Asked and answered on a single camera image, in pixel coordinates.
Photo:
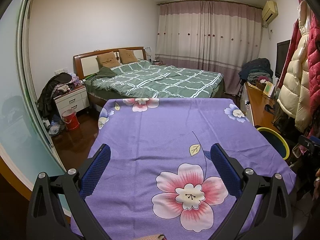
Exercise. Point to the dark green cloth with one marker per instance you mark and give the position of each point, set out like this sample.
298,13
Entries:
105,73

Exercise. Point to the purple floral tablecloth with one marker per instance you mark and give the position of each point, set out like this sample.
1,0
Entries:
155,135

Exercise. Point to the beige air conditioner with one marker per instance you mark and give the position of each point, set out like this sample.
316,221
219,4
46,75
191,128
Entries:
270,12

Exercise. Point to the small wooden bedside table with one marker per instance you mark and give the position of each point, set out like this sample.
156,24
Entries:
157,60

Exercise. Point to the black television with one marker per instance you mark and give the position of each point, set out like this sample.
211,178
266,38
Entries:
282,58

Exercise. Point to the wooden desk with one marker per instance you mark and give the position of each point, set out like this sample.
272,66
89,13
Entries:
257,107

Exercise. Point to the red quilted jacket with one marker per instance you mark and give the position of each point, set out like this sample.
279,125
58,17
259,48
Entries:
314,55

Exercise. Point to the wooden bed headboard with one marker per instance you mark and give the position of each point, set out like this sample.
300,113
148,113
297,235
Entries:
85,61

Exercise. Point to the red bucket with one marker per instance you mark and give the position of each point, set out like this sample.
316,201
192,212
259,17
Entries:
70,121

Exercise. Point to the plastic bags on floor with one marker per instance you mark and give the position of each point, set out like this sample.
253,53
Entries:
55,127

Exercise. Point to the pile of folded clothes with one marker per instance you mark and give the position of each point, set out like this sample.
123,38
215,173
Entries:
256,70

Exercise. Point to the cream down jacket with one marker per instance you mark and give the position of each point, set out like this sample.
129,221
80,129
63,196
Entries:
297,87

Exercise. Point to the pink beige curtain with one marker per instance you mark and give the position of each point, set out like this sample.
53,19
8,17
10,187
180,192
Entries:
207,37

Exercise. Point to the green checked duvet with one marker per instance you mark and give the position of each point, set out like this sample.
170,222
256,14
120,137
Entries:
160,78

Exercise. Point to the dark clothes heap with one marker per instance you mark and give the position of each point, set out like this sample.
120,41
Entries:
51,90

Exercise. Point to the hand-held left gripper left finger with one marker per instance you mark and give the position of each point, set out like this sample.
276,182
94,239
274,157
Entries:
96,170

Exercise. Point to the white bedside cabinet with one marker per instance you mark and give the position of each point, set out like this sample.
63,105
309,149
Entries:
71,101

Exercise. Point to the yellow rimmed dark bin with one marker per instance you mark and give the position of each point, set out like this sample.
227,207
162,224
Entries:
275,141

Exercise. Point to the brown pillow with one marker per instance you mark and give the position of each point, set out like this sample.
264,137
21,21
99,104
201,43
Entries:
128,55
107,59

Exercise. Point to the frosted glass sliding door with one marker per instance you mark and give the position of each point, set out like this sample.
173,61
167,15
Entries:
15,92

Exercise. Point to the red coat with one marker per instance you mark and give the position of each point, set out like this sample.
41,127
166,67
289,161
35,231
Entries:
295,37

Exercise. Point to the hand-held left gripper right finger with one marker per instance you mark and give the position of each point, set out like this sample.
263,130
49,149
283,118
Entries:
225,170

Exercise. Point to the green framed card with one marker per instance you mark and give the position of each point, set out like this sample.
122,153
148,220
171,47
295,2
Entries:
268,89

